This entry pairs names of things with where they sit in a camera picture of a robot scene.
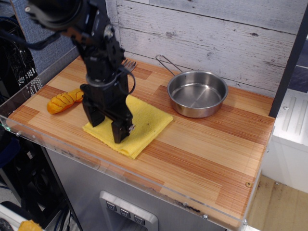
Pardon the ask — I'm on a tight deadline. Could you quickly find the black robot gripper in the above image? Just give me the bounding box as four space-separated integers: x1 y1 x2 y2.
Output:
80 72 135 143

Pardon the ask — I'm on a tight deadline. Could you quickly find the orange plush croissant toy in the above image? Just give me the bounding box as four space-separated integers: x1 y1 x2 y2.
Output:
47 89 84 115

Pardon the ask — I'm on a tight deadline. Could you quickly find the black plastic crate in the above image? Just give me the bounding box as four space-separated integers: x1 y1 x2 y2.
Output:
0 38 38 97

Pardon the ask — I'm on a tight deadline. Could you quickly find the stainless steel pan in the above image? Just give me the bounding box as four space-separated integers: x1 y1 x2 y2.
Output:
167 70 229 118

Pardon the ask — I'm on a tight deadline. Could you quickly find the red-handled metal fork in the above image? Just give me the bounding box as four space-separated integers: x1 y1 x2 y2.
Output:
122 59 137 72

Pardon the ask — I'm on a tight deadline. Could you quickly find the clear acrylic table guard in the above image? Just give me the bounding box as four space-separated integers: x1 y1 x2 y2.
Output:
0 58 274 231

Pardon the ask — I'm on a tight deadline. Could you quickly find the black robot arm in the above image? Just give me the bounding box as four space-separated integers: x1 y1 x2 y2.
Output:
26 0 133 143

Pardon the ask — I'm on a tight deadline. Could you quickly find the silver button panel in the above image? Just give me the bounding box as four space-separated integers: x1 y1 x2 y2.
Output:
99 191 159 231

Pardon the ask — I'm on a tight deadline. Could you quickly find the dark grey right post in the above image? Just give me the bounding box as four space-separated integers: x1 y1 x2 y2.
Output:
269 6 308 118

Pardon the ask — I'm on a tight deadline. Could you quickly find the white grooved box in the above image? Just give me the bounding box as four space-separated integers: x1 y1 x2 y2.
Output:
261 89 308 193

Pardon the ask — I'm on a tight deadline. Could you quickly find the orange object at corner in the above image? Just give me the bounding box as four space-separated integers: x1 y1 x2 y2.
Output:
18 220 43 231

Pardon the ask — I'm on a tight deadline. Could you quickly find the yellow cloth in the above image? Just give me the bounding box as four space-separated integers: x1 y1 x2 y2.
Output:
83 95 173 159

